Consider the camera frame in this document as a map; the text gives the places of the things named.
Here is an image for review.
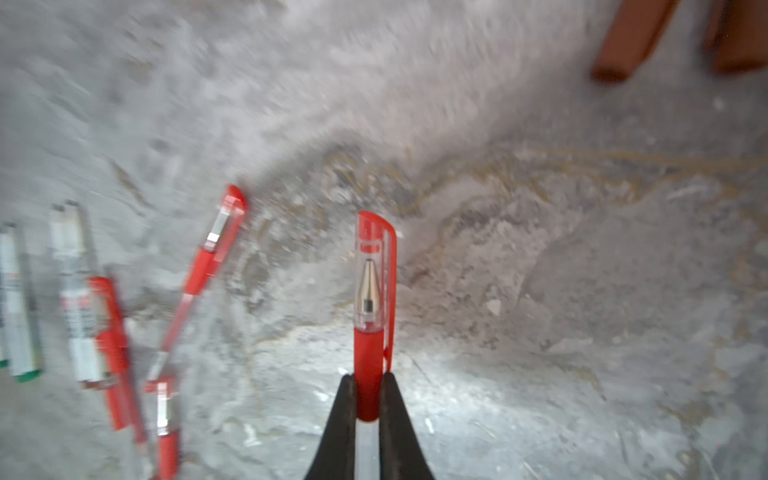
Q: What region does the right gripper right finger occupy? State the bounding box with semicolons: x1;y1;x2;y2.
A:
379;372;435;480

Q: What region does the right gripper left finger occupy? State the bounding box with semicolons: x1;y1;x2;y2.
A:
305;375;358;480

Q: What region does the green marker pen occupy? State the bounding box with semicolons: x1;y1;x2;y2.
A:
0;324;9;368
1;222;44;383

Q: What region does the brown marker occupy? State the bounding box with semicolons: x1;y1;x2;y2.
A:
49;201;109;389

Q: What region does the brown pen cap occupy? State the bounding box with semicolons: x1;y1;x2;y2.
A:
702;0;767;75
590;0;679;83

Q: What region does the red gel pen long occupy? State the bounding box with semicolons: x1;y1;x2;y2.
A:
156;376;180;480

